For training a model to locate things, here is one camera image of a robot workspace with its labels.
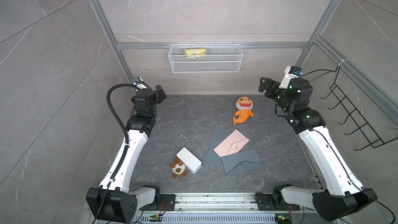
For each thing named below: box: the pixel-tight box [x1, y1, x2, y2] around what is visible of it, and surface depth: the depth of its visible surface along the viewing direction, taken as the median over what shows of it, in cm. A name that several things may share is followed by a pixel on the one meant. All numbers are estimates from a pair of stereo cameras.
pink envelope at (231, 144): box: [212, 129, 250, 158], surface depth 94 cm
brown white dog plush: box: [171, 156, 188, 179], surface depth 83 cm
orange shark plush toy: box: [232, 95, 254, 125], surface depth 106 cm
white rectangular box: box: [176, 146, 203, 174], surface depth 84 cm
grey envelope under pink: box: [202, 126, 232, 169], surface depth 92 cm
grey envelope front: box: [220, 148, 263, 177], surface depth 88 cm
